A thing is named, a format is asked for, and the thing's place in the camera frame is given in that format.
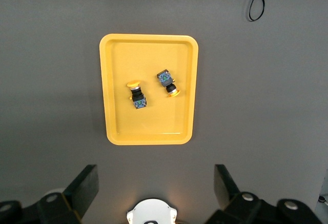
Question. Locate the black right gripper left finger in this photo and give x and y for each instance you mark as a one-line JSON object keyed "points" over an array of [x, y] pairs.
{"points": [[77, 190]]}

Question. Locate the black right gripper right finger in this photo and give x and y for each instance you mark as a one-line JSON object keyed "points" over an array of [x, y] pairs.
{"points": [[226, 190]]}

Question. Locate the yellow mushroom push button switch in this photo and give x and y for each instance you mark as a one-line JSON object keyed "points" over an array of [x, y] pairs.
{"points": [[167, 81], [138, 96]]}

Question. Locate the white round device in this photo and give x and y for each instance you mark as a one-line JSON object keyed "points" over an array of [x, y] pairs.
{"points": [[151, 211]]}

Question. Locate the small grey round knob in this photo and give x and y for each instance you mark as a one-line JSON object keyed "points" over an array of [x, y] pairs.
{"points": [[324, 199]]}

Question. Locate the yellow plastic tray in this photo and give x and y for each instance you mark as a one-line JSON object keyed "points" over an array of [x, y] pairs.
{"points": [[148, 121]]}

